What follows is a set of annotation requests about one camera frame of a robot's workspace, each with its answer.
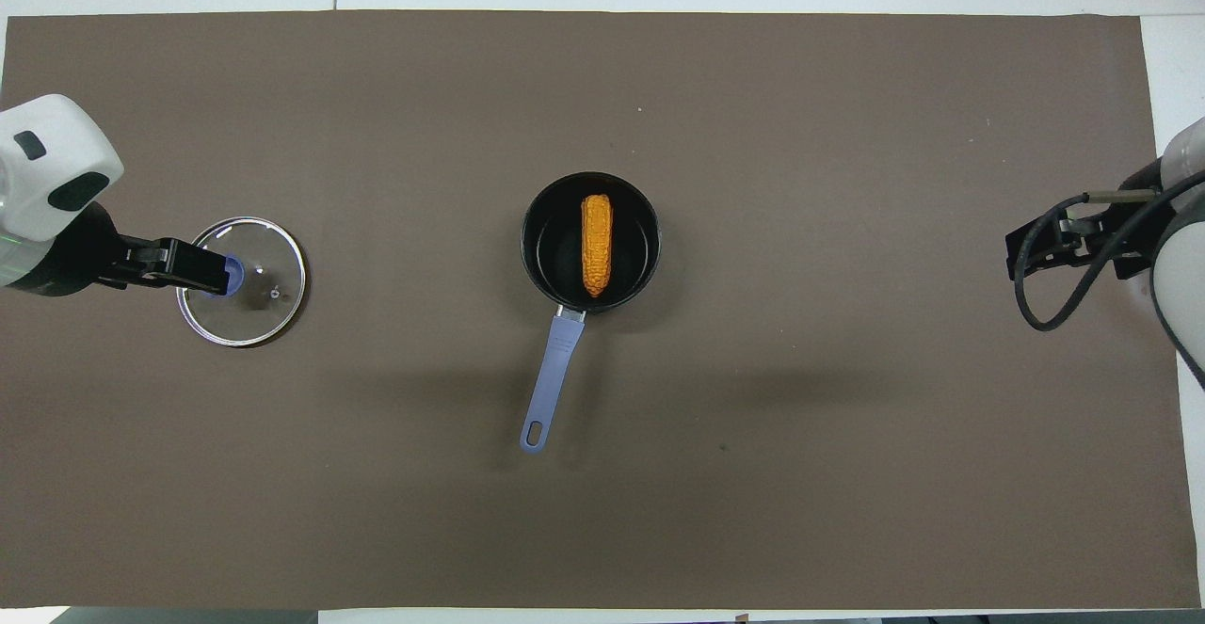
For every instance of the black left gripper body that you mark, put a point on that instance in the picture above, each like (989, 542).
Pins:
(151, 266)

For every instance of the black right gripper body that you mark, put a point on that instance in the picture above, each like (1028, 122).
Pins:
(1059, 246)

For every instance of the glass lid with blue knob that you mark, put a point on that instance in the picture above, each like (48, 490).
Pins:
(268, 313)

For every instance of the orange corn cob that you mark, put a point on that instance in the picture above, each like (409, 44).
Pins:
(597, 248)

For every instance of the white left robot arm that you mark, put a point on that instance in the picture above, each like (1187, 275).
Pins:
(47, 153)

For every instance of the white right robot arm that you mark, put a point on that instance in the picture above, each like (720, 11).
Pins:
(1181, 276)

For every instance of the brown table mat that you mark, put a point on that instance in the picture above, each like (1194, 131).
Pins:
(377, 511)

